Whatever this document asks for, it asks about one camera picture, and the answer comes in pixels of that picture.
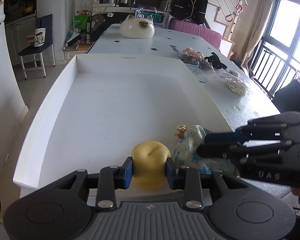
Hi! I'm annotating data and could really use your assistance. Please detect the green plastic bag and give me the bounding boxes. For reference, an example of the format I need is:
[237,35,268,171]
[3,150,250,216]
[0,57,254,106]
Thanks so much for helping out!
[74,14,90,30]

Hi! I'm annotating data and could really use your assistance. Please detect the teal POIZON sign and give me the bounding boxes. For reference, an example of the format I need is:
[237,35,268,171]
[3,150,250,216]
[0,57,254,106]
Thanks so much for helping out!
[134,8,168,29]

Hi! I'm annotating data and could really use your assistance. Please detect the black chair at right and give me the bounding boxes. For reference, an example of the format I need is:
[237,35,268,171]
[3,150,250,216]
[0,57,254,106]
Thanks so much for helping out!
[272,80,300,113]

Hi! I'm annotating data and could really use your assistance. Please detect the blue floral knitted pouch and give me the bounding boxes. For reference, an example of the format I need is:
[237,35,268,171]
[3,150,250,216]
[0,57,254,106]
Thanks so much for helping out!
[172,123,237,175]

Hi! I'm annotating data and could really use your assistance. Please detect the white blue paper packet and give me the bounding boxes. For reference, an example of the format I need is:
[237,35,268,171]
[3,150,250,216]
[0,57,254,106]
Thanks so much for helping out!
[186,64,209,83]

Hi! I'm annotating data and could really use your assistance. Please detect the purple cushioned chair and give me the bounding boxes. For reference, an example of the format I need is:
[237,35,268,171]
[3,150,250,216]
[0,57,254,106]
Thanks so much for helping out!
[168,18,222,50]

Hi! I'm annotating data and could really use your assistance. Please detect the dark blue chair with bag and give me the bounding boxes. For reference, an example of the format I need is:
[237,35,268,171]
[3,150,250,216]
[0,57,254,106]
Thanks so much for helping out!
[18,14,56,80]

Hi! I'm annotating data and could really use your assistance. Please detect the bag of dark brown ties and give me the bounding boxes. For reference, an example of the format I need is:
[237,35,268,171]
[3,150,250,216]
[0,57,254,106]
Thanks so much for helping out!
[180,55,213,71]

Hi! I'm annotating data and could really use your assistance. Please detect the black vest on mannequin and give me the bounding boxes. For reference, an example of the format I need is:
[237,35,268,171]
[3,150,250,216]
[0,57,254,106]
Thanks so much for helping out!
[171,0,208,24]

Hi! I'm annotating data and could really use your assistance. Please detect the peach satin scrunchie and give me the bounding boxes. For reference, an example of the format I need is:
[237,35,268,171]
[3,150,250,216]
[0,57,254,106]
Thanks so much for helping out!
[183,47,205,60]

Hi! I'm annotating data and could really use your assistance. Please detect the white tote bag with print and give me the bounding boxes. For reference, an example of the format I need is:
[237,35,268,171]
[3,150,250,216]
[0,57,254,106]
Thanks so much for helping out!
[34,28,46,47]

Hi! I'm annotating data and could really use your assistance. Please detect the white tray box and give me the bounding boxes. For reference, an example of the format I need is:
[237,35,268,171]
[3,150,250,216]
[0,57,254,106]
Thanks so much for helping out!
[13,54,230,189]

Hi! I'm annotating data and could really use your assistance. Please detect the bag of tan hair ties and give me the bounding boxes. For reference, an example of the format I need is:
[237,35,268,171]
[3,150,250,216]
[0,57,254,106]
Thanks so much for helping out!
[224,68,241,77]

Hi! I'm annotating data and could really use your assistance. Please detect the yellow sponge apple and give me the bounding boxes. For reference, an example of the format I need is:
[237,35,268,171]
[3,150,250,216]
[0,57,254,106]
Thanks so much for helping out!
[131,141,171,191]

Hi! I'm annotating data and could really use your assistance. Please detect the beige curtain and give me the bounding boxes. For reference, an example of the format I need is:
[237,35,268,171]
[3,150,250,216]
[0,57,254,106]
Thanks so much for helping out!
[240,0,273,77]

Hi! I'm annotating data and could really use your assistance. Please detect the bag of cream rubber bands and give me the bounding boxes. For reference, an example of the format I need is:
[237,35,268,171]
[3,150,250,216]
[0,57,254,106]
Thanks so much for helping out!
[221,76,248,96]

